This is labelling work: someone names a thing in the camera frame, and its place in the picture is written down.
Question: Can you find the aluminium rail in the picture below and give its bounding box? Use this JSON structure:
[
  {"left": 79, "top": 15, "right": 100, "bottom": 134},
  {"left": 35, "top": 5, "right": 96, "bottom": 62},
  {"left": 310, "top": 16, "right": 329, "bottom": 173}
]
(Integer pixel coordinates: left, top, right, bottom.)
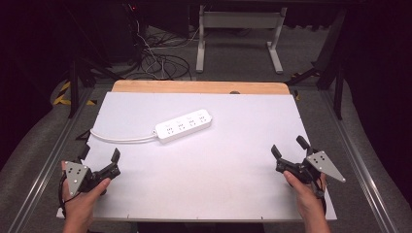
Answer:
[
  {"left": 7, "top": 86, "right": 95, "bottom": 233},
  {"left": 318, "top": 89, "right": 400, "bottom": 233}
]

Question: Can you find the white power strip cable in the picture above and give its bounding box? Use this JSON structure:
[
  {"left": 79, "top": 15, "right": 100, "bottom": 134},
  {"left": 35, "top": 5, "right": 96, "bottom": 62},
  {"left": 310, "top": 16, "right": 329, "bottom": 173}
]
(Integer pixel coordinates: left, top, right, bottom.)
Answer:
[{"left": 89, "top": 127, "right": 159, "bottom": 145}]

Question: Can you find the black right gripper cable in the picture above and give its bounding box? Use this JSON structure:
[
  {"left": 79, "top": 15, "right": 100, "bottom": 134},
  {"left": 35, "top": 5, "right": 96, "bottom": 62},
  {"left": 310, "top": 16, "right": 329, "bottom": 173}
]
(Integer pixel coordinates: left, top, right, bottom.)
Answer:
[{"left": 310, "top": 176, "right": 328, "bottom": 217}]

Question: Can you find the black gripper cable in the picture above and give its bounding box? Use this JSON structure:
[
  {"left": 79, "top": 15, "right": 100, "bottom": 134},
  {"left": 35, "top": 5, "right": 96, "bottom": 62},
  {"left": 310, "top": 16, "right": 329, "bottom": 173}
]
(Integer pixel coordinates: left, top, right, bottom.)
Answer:
[
  {"left": 310, "top": 176, "right": 328, "bottom": 217},
  {"left": 57, "top": 174, "right": 82, "bottom": 218}
]

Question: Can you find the white power strip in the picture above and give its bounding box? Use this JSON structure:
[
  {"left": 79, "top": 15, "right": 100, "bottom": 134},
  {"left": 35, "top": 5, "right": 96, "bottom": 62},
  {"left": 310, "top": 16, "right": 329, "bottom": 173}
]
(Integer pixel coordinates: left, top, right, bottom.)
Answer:
[{"left": 154, "top": 108, "right": 214, "bottom": 145}]

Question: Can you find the white desk frame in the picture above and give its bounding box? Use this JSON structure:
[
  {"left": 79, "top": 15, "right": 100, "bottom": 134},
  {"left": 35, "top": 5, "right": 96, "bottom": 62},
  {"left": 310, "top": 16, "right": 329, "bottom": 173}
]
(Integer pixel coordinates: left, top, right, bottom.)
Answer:
[{"left": 195, "top": 4, "right": 289, "bottom": 75}]

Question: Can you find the white board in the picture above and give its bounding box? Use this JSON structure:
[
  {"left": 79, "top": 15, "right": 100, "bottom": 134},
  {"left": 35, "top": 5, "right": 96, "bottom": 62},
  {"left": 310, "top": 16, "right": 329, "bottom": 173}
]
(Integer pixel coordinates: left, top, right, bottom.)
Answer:
[{"left": 55, "top": 90, "right": 338, "bottom": 223}]

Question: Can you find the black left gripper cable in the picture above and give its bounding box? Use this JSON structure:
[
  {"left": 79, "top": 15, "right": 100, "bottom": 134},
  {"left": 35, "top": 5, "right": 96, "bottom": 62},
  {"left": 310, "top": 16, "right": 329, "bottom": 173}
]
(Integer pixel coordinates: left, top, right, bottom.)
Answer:
[{"left": 57, "top": 174, "right": 82, "bottom": 218}]

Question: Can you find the black metal stand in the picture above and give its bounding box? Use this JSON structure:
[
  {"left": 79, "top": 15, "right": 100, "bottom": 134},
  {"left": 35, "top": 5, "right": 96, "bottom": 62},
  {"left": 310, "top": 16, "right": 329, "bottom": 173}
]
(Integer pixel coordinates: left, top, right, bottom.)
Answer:
[
  {"left": 286, "top": 9, "right": 348, "bottom": 121},
  {"left": 64, "top": 48, "right": 124, "bottom": 119}
]

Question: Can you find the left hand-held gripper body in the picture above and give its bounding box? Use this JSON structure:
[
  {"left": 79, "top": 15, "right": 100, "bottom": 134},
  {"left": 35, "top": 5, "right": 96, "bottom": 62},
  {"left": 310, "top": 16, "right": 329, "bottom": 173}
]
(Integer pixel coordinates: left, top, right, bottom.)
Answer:
[{"left": 64, "top": 160, "right": 121, "bottom": 197}]

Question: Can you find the yellow black hazard tape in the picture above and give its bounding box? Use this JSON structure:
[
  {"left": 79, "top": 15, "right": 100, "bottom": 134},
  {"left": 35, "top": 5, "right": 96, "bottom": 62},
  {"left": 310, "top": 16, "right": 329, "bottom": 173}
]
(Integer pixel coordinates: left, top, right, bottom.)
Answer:
[{"left": 52, "top": 81, "right": 98, "bottom": 107}]

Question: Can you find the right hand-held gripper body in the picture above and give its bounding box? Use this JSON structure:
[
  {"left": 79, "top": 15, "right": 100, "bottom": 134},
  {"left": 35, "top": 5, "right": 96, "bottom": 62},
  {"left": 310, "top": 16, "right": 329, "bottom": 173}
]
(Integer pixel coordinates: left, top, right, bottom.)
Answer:
[{"left": 274, "top": 150, "right": 347, "bottom": 199}]

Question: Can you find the person's right hand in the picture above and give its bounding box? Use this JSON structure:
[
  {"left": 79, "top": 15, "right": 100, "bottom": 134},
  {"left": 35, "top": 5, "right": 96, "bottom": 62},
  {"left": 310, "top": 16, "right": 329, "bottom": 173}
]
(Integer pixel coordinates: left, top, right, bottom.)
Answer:
[{"left": 283, "top": 170, "right": 327, "bottom": 221}]

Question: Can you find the bundle of floor cables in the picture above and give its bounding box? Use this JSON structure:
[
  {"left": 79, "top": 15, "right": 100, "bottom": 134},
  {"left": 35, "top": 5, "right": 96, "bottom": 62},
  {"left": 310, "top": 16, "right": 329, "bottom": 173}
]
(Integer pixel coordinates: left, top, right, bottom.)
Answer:
[{"left": 135, "top": 18, "right": 208, "bottom": 82}]

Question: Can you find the person's left hand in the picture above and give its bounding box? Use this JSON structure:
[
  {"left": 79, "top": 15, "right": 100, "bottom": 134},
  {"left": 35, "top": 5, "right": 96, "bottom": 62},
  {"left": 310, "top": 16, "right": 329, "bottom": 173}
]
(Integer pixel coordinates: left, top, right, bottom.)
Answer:
[{"left": 60, "top": 161, "right": 112, "bottom": 224}]

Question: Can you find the wooden table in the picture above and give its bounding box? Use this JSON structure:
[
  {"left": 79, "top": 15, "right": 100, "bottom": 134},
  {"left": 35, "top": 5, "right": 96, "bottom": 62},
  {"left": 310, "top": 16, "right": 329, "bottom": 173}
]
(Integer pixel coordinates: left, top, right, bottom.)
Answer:
[{"left": 111, "top": 80, "right": 292, "bottom": 96}]

